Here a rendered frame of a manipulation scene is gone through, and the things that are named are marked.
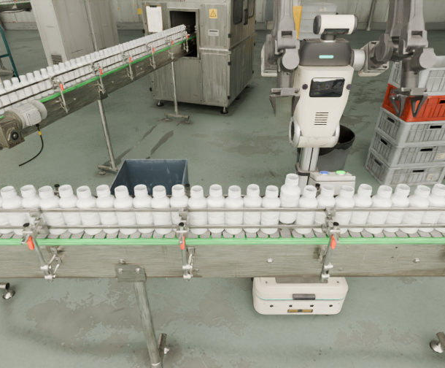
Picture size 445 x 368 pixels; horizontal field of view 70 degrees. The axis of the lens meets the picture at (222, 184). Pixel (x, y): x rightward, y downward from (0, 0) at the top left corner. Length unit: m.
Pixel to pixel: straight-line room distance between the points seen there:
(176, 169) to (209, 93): 3.17
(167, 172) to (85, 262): 0.65
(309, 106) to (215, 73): 3.19
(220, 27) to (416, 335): 3.76
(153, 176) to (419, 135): 2.40
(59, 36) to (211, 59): 3.16
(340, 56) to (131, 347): 1.81
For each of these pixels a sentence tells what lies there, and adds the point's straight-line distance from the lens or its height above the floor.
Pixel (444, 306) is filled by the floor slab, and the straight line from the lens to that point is 2.52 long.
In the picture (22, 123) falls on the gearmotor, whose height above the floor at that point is 0.97.
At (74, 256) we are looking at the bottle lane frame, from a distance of 1.20.
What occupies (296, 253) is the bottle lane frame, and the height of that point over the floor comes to 0.94.
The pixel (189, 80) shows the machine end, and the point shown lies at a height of 0.45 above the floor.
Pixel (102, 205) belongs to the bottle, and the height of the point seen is 1.12.
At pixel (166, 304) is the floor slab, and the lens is 2.15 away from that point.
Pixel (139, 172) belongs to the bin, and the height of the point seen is 0.87.
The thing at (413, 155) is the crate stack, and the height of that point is 0.33.
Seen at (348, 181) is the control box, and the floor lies 1.11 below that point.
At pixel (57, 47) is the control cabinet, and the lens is 6.89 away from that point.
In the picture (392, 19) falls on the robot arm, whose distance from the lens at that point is 1.52.
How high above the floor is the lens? 1.72
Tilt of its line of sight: 33 degrees down
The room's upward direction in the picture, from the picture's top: straight up
